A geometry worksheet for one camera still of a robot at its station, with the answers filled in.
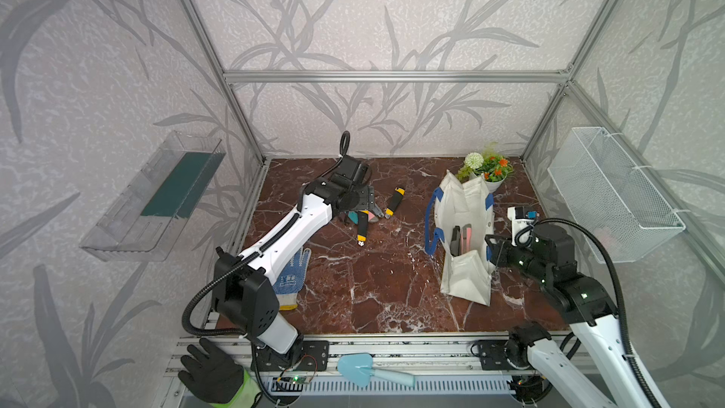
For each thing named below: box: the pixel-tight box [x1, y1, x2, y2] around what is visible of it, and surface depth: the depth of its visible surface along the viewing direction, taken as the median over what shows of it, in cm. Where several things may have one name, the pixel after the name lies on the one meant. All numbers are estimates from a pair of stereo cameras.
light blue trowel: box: [337, 353, 416, 388], surface depth 72 cm
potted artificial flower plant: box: [456, 141, 515, 193], surface depth 101 cm
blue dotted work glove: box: [272, 247, 312, 311], surface depth 88 cm
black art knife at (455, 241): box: [449, 225, 461, 256], surface depth 96 cm
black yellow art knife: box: [356, 211, 370, 247], surface depth 101 cm
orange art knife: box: [384, 187, 407, 220], surface depth 110 cm
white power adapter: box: [506, 206, 535, 247], surface depth 64 cm
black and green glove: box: [177, 338, 262, 408], surface depth 71 cm
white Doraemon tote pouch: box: [424, 169, 496, 307], surface depth 84 cm
